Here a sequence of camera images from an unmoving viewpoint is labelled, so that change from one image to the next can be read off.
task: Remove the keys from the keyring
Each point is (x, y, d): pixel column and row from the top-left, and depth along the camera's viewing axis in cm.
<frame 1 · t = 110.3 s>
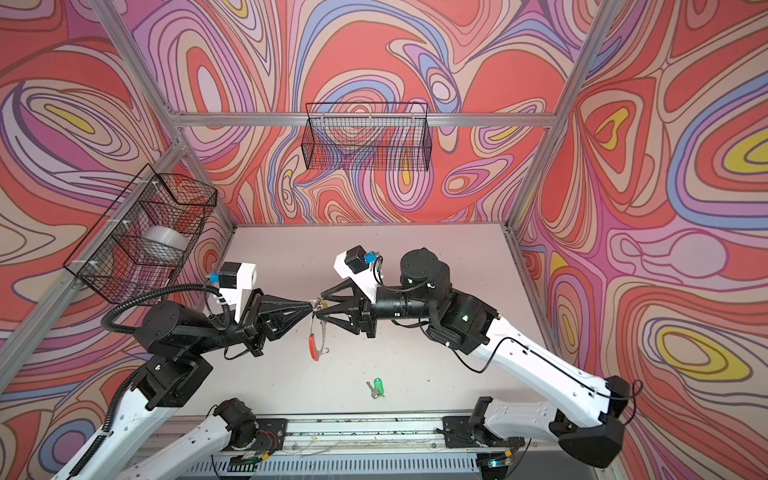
left hand: (307, 315, 47), fingers closed
right hand: (325, 314, 52), fingers open
green plastic key tag: (378, 385, 84), on the table
silver key: (374, 393, 82), on the table

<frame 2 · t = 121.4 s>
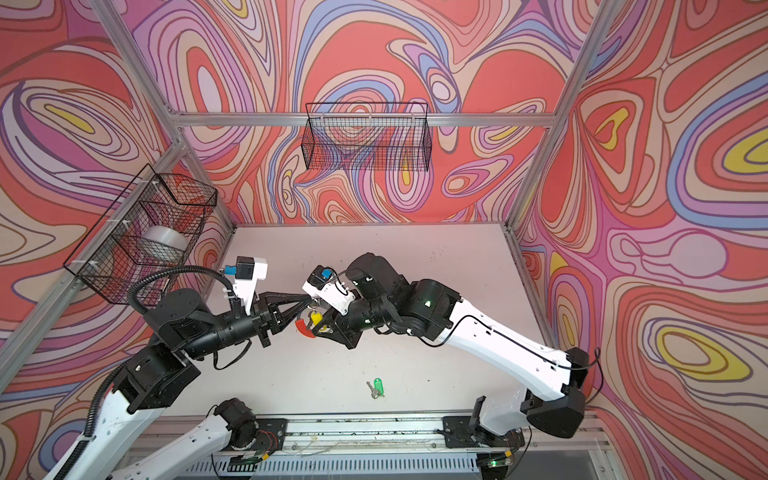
left hand: (309, 302, 54), fingers closed
right hand: (323, 336, 58), fingers closed
the named things where they were.

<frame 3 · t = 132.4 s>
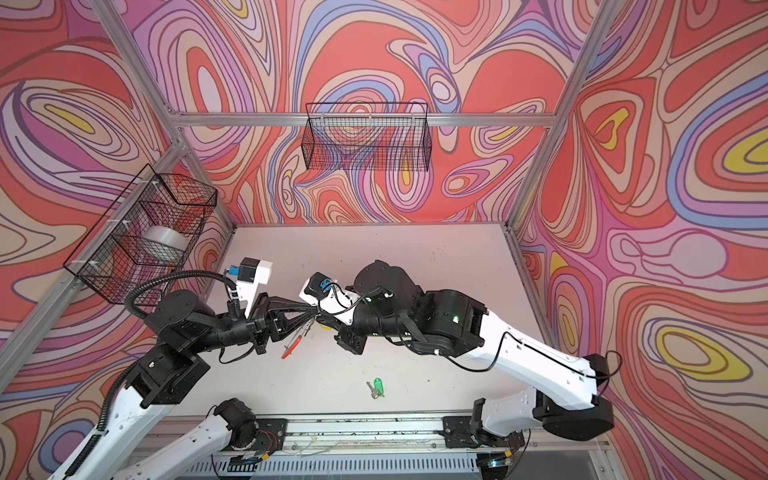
left hand: (313, 316, 50), fingers closed
right hand: (326, 324, 54), fingers closed
the named things where they were.

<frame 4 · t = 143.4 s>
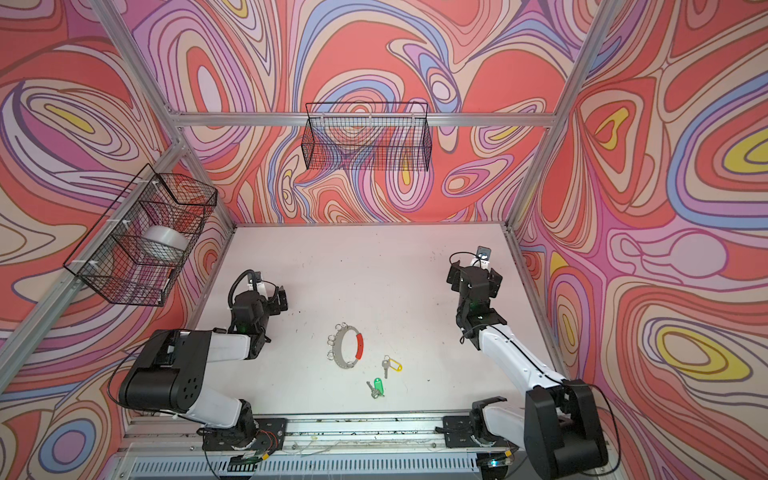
left hand: (269, 287, 94), fingers open
right hand: (474, 271, 85), fingers open
metal keyring disc red grip: (335, 341, 91), on the table
yellow plastic key tag: (399, 367, 86), on the table
silver key 2: (385, 366, 86), on the table
the other named things where they were.

